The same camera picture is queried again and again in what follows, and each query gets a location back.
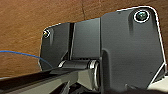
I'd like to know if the thin blue cable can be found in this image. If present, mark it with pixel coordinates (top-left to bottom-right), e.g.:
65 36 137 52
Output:
0 50 53 70

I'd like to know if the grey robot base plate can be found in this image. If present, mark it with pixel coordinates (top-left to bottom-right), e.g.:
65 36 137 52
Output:
38 5 167 93

